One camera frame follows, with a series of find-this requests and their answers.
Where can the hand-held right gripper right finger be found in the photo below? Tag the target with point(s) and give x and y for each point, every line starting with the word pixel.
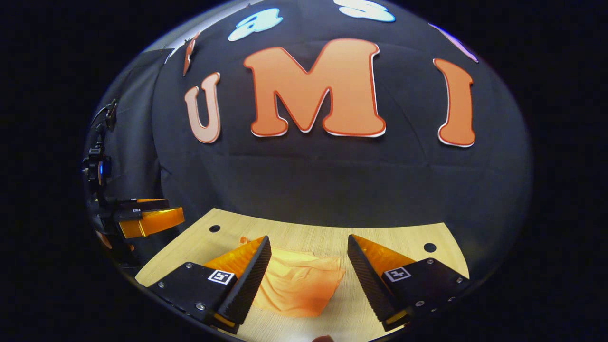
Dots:
pixel 365 280

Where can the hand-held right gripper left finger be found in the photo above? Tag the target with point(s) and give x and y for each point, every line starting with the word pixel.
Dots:
pixel 251 280

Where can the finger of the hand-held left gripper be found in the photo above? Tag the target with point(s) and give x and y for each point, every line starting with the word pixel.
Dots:
pixel 156 221
pixel 142 204

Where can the orange T-shirt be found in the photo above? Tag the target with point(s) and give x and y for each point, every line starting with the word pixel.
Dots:
pixel 299 285

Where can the black camera on stand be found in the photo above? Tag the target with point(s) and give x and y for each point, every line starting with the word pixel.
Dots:
pixel 97 168

